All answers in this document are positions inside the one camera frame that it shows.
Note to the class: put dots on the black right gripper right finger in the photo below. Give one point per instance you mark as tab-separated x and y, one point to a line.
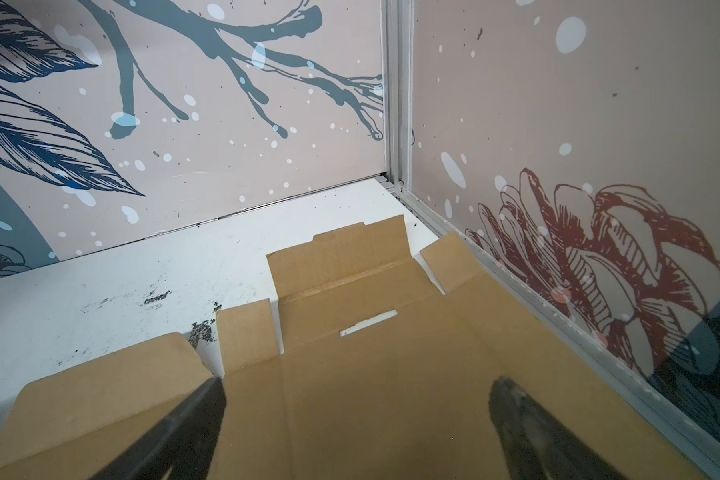
535	444

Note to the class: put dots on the brown cardboard box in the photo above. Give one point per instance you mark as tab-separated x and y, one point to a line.
370	365

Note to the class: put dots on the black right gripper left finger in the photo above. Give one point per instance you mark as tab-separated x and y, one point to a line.
181	445

